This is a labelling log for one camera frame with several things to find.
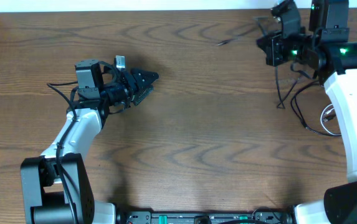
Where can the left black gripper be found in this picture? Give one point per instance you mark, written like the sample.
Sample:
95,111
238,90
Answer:
136,83

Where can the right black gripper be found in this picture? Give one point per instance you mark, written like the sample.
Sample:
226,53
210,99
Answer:
273,48

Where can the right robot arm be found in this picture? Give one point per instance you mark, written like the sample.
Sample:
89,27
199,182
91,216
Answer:
325,47

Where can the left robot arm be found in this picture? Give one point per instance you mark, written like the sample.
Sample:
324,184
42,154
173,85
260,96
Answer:
55,185

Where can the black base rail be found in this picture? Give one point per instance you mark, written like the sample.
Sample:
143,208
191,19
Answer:
261,215

